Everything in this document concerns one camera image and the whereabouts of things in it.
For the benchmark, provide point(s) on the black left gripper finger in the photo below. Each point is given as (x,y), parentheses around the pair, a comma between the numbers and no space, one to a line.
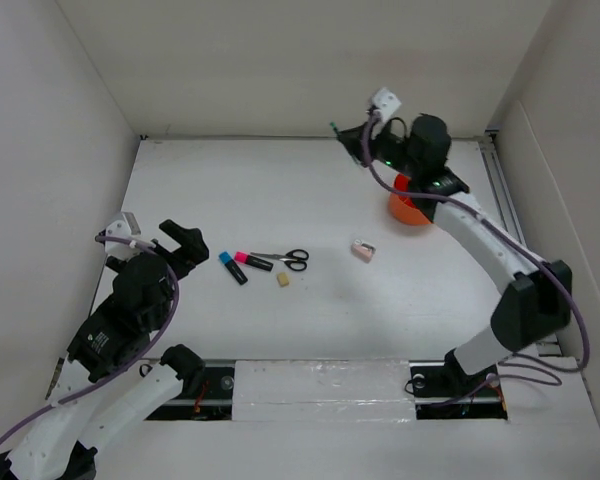
(194,247)
(179,234)

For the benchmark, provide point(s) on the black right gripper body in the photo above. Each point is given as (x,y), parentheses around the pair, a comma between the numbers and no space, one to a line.
(391,150)

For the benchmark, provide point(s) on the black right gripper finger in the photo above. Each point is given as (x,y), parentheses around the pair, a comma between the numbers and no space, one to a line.
(353,135)
(367,150)

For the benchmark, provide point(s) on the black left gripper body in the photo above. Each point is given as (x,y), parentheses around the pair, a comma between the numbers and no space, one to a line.
(181,266)

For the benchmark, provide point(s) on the green gel pen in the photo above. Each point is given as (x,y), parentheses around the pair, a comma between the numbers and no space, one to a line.
(352,149)

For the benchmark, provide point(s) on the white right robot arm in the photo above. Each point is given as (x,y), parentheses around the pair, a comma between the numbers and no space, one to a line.
(535,294)

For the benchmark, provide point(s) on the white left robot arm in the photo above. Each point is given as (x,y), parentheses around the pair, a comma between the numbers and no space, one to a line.
(62,439)

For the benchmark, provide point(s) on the blue capped black highlighter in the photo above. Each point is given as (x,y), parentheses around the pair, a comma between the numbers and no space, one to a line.
(232,267)

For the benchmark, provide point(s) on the pink capped black highlighter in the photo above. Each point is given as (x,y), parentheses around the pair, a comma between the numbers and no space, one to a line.
(253,261)

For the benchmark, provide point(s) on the orange round compartment container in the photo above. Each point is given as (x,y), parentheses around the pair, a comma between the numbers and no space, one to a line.
(402,208)

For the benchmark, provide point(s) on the tan eraser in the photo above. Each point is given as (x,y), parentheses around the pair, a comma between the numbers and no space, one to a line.
(282,279)

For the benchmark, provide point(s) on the pink pencil sharpener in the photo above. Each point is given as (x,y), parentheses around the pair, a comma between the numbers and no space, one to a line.
(363,250)

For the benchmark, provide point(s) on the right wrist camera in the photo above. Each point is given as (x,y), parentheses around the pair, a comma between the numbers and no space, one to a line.
(383,104)

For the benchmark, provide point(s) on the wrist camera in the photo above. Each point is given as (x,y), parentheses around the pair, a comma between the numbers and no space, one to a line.
(383,104)
(124,226)

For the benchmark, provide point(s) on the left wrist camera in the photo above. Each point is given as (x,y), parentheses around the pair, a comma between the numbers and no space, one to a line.
(124,226)

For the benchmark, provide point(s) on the black handled scissors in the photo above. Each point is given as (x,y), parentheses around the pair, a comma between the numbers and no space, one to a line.
(296,259)

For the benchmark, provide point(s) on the aluminium rail right side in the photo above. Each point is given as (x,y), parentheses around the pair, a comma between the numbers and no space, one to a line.
(505,206)

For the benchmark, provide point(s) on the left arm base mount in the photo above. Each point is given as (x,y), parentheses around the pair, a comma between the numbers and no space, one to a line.
(210,400)

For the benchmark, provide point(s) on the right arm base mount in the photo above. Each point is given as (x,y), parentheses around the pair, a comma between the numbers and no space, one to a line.
(441,394)

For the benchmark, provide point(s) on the front metal rail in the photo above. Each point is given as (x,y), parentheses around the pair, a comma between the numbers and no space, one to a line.
(322,390)

